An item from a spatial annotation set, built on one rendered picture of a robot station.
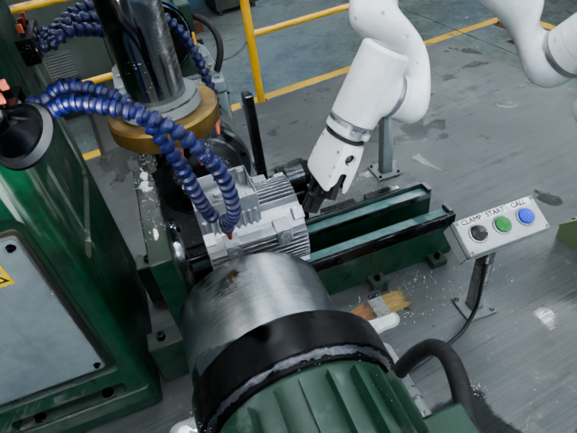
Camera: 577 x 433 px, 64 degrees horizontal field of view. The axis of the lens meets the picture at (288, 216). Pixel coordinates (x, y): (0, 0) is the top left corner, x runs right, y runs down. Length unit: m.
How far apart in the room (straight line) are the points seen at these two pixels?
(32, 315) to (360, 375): 0.55
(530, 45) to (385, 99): 0.50
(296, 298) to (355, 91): 0.35
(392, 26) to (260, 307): 0.54
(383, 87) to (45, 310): 0.63
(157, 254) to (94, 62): 3.27
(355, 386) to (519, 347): 0.74
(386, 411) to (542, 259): 0.93
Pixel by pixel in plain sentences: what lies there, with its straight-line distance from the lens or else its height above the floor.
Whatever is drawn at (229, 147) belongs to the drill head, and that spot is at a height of 1.09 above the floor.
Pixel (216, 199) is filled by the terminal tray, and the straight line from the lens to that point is 0.90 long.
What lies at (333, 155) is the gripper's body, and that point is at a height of 1.20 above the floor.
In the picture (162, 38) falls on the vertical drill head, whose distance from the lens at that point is 0.73.
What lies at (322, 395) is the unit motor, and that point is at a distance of 0.36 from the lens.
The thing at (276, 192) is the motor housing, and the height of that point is 1.11.
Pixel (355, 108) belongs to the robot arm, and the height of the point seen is 1.29.
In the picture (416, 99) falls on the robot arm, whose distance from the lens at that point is 0.84.
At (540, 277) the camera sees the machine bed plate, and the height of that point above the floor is 0.80.
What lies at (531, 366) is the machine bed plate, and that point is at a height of 0.80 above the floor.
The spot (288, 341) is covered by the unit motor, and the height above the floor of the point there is 1.37.
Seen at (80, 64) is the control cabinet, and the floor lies 0.39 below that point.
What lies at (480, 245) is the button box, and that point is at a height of 1.06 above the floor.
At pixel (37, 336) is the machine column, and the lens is 0.83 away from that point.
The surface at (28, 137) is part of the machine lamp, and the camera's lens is 0.50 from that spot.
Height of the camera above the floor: 1.68
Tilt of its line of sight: 41 degrees down
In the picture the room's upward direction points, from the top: 9 degrees counter-clockwise
